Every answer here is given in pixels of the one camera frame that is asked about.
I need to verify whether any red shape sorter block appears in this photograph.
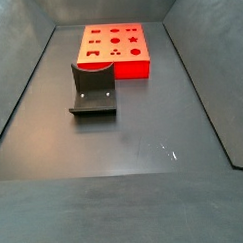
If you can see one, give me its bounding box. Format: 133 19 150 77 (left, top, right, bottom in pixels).
76 23 151 80

